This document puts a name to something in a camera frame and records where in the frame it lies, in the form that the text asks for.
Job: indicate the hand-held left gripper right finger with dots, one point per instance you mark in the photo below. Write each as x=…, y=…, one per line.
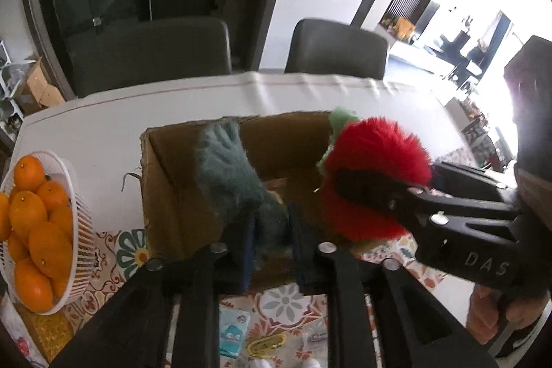
x=300, y=262

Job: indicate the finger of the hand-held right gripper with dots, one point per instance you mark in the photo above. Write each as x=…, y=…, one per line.
x=470, y=178
x=425, y=204

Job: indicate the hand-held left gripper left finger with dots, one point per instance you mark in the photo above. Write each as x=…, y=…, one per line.
x=246, y=260

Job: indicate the red strawberry plush toy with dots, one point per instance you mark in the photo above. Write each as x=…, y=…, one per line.
x=379, y=152

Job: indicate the grey-green plush toy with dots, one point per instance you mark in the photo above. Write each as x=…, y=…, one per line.
x=235, y=178

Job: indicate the brown cardboard box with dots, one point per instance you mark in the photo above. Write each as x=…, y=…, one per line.
x=172, y=187

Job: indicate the person's right hand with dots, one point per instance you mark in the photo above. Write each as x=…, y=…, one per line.
x=483, y=316

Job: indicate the cluttered side shelf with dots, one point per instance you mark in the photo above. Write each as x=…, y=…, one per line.
x=487, y=135

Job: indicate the floral patterned tablecloth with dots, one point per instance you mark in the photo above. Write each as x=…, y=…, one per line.
x=284, y=307

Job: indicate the blue cartoon card packet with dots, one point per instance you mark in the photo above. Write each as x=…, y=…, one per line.
x=233, y=331

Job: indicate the yellow paper clip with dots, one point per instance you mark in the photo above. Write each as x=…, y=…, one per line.
x=267, y=344

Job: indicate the white table runner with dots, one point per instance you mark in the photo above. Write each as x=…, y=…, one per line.
x=172, y=100

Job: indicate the narrow grey dining chair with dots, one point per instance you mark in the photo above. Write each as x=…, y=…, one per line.
x=336, y=49

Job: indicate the pile of oranges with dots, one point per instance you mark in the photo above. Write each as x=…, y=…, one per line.
x=39, y=221

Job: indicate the wide grey dining chair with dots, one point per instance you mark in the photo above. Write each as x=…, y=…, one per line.
x=151, y=53

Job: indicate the small open cardboard carton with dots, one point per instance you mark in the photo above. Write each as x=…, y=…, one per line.
x=39, y=87

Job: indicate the white storage rack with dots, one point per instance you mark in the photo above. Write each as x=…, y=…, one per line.
x=8, y=87

